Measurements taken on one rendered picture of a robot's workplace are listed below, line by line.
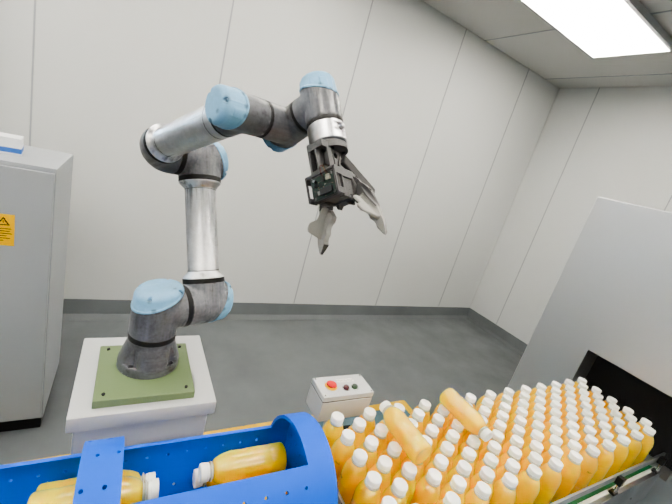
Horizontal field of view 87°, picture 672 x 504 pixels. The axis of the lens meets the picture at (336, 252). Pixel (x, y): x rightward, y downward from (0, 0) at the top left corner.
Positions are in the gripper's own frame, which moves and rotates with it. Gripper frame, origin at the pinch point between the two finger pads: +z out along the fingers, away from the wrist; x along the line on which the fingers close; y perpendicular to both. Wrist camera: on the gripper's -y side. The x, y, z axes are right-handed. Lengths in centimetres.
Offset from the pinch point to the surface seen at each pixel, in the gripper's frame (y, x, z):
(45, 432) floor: -10, -224, 45
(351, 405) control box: -46, -42, 43
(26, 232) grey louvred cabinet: 11, -161, -49
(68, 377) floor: -31, -255, 20
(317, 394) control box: -37, -48, 36
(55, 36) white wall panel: -15, -204, -198
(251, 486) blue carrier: 10.0, -26.4, 41.0
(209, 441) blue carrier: 3, -49, 36
